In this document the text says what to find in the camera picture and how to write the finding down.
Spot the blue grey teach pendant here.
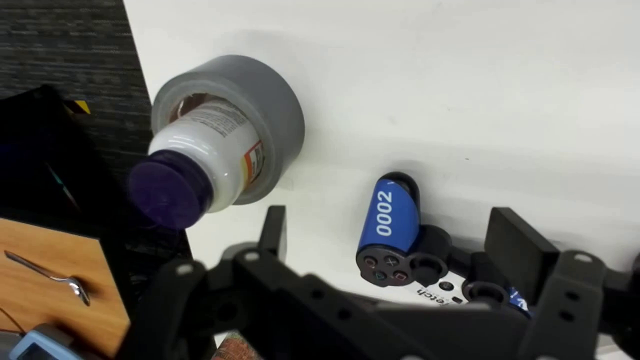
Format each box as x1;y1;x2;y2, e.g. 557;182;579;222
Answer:
5;324;84;360

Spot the blue black game controller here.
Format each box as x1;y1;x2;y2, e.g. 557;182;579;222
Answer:
354;171;536;316

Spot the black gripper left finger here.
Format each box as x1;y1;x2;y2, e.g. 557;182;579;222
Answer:
257;204;290;261

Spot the grey masking tape roll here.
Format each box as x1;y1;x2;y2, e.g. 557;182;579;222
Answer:
149;53;309;207

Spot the white pill container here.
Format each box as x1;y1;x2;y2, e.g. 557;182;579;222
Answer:
126;99;264;233

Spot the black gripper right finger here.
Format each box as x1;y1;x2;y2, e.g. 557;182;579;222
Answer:
482;204;565;306

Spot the wooden desk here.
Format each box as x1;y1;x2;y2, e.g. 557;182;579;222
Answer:
0;215;132;360

